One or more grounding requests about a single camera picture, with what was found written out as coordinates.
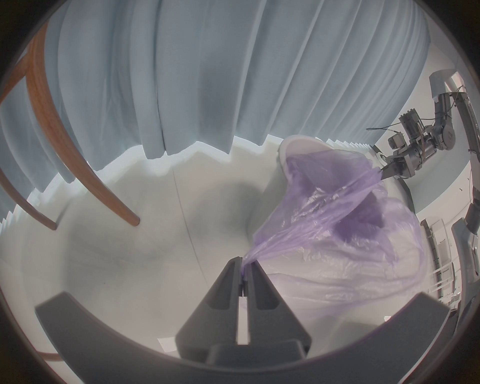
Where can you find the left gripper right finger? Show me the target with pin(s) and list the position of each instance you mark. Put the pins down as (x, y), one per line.
(270, 315)

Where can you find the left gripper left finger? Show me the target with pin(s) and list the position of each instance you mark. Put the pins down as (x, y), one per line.
(215, 311)

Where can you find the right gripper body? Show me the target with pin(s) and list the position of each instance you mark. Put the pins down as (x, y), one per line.
(412, 159)

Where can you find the purple plastic bag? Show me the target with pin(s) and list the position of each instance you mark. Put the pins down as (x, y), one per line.
(337, 195)

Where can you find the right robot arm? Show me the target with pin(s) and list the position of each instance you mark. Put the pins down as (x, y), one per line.
(444, 131)

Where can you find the white trash bin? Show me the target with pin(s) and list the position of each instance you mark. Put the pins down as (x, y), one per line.
(300, 144)

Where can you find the white cushioned wooden chair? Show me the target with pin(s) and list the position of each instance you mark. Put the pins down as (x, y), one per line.
(93, 180)

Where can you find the pale blue curtain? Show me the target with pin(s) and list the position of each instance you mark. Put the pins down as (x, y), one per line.
(225, 75)

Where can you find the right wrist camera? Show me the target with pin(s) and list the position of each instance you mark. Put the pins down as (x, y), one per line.
(410, 123)

